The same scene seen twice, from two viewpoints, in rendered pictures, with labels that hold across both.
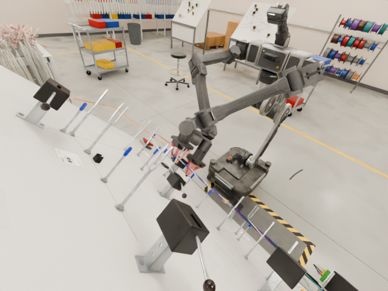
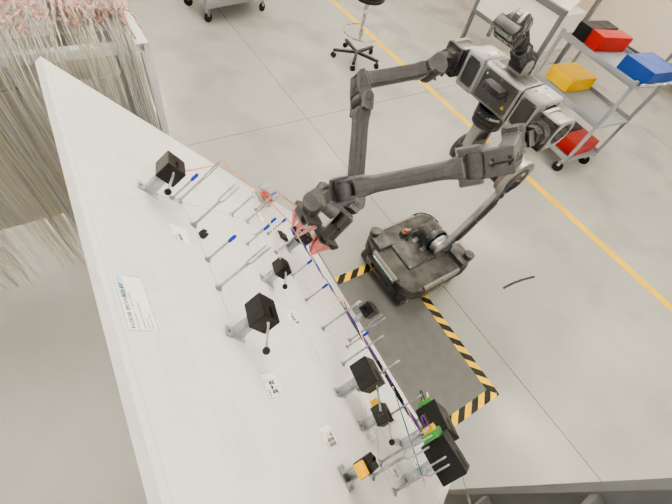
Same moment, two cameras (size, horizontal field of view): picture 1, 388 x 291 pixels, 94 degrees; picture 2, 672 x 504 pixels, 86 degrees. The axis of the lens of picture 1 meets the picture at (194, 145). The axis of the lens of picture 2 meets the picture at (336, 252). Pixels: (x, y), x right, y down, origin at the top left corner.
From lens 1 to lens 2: 0.42 m
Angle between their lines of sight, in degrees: 13
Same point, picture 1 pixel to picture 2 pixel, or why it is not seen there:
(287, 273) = (362, 378)
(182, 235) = (258, 318)
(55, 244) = (180, 305)
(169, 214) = (253, 303)
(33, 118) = (151, 190)
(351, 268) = (539, 435)
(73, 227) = (188, 297)
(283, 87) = (454, 172)
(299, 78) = (480, 165)
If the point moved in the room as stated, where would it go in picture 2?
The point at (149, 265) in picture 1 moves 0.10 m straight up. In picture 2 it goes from (234, 333) to (230, 311)
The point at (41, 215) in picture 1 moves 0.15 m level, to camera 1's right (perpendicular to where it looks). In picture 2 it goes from (171, 285) to (252, 315)
